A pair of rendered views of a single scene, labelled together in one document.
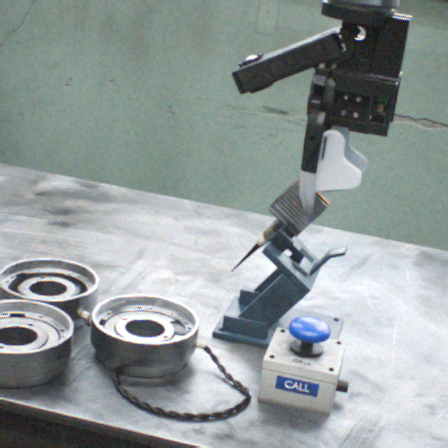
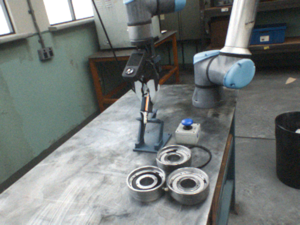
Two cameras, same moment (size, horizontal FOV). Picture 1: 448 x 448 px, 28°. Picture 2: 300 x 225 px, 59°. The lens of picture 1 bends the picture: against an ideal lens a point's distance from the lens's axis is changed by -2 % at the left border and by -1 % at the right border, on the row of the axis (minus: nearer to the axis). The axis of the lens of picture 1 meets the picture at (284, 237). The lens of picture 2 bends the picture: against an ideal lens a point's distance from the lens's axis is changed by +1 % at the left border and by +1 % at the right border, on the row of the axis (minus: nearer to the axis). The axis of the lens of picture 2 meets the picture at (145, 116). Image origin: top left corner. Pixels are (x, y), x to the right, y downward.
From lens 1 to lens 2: 0.98 m
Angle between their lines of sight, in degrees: 65
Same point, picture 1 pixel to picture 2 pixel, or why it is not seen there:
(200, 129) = not seen: outside the picture
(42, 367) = (204, 176)
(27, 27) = not seen: outside the picture
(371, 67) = (151, 54)
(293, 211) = (150, 106)
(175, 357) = (188, 152)
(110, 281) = (119, 177)
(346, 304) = (134, 132)
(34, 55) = not seen: outside the picture
